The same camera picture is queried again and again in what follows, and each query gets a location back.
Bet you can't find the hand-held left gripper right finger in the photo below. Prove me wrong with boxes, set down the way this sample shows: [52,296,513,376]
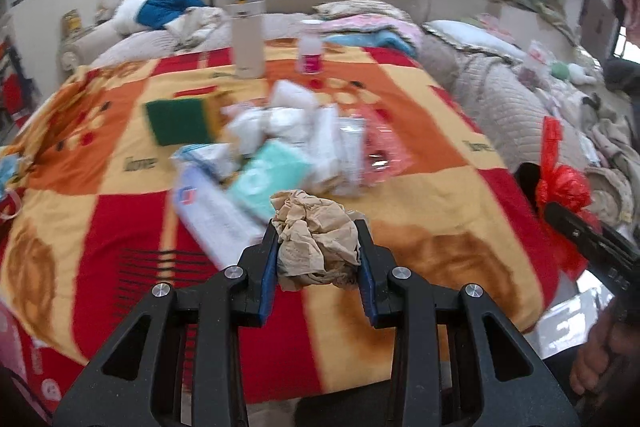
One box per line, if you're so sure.
[352,219,581,427]

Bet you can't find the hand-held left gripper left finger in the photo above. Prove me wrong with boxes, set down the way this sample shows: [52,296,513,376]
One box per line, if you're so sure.
[52,219,281,427]

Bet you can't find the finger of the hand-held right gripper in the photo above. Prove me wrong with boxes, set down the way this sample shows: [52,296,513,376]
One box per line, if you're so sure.
[544,202,607,258]

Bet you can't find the red plastic bag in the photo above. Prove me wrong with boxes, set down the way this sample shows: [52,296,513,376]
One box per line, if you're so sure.
[535,117,601,280]

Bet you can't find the brown paper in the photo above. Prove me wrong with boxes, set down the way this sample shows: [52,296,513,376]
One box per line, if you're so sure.
[270,189,363,293]

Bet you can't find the person's right hand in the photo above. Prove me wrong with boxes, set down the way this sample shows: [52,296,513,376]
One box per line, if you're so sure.
[570,307,621,403]

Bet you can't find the white box blue print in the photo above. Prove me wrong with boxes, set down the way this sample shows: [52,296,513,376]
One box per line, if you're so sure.
[172,162,266,268]

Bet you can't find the beige crumpled clothes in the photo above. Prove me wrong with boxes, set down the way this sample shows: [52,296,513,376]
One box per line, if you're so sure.
[575,97,640,228]

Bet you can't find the teal tissue packet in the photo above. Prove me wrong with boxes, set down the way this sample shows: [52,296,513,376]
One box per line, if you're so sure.
[227,142,313,223]

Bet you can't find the blue white wrapper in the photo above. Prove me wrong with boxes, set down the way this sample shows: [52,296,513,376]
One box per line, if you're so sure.
[172,142,236,180]

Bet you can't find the grey quilted bedspread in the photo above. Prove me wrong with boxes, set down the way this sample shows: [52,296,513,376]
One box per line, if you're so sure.
[420,27,591,178]

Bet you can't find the white plastic packet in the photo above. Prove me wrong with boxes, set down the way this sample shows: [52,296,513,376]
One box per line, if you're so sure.
[310,104,366,198]

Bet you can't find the pink plastic bag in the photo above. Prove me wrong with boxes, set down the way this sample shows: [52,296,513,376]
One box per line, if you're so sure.
[360,107,416,188]

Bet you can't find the crumpled white tissue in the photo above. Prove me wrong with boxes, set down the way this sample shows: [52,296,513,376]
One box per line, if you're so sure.
[272,79,318,112]
[225,104,321,158]

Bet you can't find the green white plush toy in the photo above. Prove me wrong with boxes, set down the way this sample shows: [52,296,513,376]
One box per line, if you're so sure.
[550,63,598,85]

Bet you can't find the red orange printed blanket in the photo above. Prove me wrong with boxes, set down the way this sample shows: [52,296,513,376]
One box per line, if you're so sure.
[0,44,561,408]

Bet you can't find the green yellow sponge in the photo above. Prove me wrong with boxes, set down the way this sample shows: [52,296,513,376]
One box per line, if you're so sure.
[145,94,228,148]

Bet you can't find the white ruffled pillow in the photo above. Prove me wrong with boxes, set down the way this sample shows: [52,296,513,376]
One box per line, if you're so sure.
[425,19,526,62]

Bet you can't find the small white bottle pink label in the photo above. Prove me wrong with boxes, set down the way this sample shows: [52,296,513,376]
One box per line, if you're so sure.
[296,19,325,75]

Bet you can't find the white thermos bottle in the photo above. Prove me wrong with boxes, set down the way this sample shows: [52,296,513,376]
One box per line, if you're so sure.
[227,0,267,80]

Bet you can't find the light blue blanket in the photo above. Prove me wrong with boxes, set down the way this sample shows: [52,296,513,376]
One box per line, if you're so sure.
[325,32,416,58]

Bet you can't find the beige crumpled cloth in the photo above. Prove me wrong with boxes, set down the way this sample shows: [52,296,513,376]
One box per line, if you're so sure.
[167,7,226,50]

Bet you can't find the pink blanket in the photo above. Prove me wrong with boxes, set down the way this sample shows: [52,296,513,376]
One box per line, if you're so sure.
[320,14,401,38]

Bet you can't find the blue jacket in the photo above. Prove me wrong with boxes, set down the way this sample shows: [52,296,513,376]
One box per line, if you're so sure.
[137,0,208,30]

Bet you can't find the yellow jar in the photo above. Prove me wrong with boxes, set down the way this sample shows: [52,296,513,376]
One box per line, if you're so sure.
[61,9,83,40]

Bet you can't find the white cabinet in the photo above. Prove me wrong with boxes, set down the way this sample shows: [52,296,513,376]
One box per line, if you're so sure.
[0,0,126,58]

